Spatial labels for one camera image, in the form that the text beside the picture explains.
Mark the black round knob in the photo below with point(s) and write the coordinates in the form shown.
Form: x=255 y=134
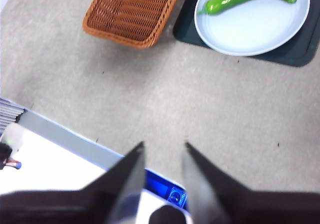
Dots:
x=167 y=215

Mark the blue round plate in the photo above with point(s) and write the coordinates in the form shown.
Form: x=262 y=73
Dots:
x=250 y=32

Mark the grey ribbed panel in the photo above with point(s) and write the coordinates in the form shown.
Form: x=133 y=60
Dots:
x=8 y=114

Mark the brown wicker basket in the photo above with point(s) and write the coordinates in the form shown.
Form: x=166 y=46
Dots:
x=130 y=12

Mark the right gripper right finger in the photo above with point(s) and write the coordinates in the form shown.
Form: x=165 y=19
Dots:
x=225 y=201

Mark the blue power strip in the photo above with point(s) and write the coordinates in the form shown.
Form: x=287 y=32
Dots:
x=160 y=186

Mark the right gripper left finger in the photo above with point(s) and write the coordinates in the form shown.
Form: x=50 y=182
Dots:
x=105 y=199

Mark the green toy pepper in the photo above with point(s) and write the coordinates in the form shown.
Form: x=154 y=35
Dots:
x=232 y=0

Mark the black flat tray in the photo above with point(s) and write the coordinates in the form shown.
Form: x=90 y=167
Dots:
x=300 y=53

